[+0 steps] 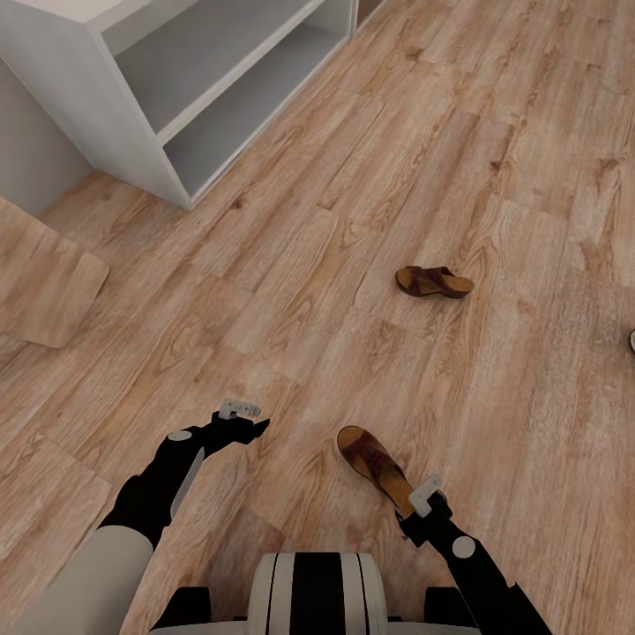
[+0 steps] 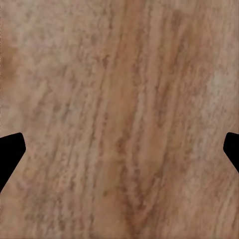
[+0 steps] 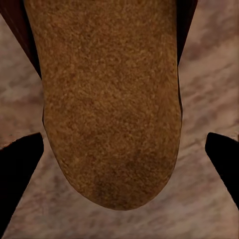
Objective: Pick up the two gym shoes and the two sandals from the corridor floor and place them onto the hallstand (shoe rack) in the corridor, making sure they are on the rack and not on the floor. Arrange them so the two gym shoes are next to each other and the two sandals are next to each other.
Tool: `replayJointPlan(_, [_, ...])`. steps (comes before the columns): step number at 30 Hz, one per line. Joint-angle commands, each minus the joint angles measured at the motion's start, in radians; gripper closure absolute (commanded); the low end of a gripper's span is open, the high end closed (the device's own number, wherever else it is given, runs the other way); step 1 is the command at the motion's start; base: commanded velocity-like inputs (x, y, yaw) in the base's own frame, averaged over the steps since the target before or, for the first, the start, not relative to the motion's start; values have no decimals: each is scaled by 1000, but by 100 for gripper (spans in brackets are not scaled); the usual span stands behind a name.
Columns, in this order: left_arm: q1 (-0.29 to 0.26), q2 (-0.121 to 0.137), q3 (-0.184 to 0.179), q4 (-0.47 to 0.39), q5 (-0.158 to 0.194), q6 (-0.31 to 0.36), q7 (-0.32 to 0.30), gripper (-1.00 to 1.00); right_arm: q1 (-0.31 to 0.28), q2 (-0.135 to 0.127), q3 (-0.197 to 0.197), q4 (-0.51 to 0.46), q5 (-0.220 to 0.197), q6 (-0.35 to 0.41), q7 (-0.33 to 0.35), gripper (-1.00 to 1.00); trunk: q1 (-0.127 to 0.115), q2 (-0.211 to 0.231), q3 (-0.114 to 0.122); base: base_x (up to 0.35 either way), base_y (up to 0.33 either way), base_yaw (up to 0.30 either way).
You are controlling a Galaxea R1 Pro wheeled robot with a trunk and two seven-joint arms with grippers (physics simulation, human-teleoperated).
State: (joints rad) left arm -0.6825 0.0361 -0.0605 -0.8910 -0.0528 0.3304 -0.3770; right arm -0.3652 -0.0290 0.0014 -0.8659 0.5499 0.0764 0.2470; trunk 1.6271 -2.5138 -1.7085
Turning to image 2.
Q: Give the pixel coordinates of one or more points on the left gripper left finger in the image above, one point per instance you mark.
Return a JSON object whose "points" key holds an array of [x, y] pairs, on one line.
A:
{"points": [[12, 148]]}

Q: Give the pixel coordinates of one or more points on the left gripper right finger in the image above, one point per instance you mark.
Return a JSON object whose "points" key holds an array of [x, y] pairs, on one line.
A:
{"points": [[231, 148]]}

